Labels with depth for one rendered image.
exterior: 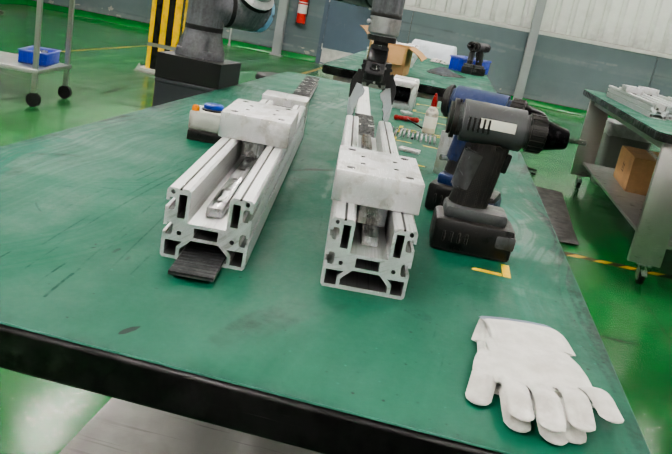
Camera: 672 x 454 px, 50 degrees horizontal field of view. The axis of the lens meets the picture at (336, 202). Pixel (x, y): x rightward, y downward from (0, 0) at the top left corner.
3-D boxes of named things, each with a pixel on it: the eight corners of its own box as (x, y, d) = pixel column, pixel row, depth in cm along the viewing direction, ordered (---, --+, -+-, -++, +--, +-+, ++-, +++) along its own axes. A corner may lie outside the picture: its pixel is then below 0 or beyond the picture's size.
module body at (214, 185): (255, 136, 162) (261, 98, 160) (300, 144, 162) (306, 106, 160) (159, 255, 85) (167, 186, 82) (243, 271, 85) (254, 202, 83)
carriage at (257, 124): (232, 135, 129) (238, 97, 128) (293, 146, 130) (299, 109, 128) (215, 153, 114) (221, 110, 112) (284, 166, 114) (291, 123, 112)
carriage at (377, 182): (331, 189, 106) (340, 143, 104) (406, 203, 106) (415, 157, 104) (326, 220, 90) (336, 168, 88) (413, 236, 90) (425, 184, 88)
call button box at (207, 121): (194, 132, 154) (198, 103, 152) (239, 140, 154) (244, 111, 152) (185, 139, 146) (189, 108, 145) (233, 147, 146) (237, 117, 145)
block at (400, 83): (378, 101, 262) (384, 75, 259) (409, 107, 262) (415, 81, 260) (379, 105, 252) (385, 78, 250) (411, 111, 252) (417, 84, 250)
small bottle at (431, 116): (435, 135, 209) (444, 95, 206) (423, 133, 208) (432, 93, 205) (431, 133, 213) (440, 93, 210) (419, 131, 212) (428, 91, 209)
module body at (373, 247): (339, 151, 162) (346, 114, 160) (383, 159, 162) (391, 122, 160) (319, 285, 85) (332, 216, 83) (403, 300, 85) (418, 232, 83)
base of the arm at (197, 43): (166, 52, 222) (171, 19, 219) (188, 52, 236) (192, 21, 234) (212, 62, 219) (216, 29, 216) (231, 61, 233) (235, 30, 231)
